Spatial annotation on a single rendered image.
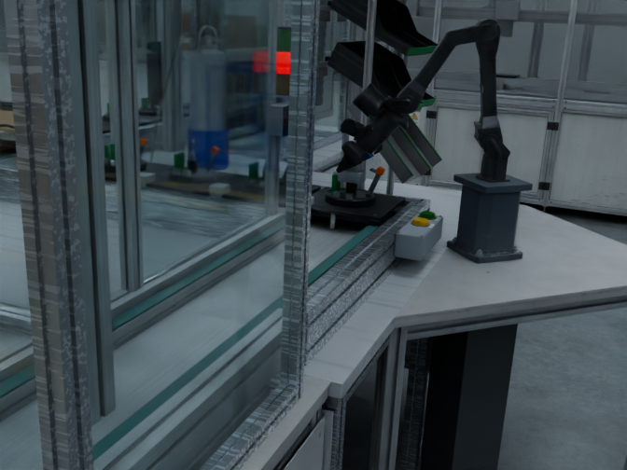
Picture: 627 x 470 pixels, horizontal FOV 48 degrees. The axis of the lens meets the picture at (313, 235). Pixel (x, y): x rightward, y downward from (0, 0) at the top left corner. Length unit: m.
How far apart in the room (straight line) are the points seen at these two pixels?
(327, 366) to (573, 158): 4.69
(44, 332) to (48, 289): 0.04
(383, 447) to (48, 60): 1.27
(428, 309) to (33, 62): 1.13
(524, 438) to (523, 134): 3.41
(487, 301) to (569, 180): 4.26
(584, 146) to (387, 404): 4.39
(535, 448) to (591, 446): 0.21
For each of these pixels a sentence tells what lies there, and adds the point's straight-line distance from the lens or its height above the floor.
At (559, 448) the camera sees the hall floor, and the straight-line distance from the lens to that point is 2.79.
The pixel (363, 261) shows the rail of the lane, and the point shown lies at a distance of 1.48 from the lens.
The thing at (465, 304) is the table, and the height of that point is 0.86.
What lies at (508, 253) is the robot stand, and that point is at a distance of 1.90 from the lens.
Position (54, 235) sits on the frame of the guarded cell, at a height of 1.28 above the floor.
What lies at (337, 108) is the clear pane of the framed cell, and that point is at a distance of 3.44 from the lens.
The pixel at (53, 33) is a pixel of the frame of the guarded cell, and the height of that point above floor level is 1.43.
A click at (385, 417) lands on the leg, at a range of 1.62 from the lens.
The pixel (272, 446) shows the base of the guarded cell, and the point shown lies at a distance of 1.05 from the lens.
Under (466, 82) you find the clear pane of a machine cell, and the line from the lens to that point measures 5.83.
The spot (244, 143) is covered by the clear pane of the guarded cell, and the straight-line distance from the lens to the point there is 0.86.
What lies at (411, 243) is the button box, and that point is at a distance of 1.69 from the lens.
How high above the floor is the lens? 1.45
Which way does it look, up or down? 17 degrees down
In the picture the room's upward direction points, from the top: 3 degrees clockwise
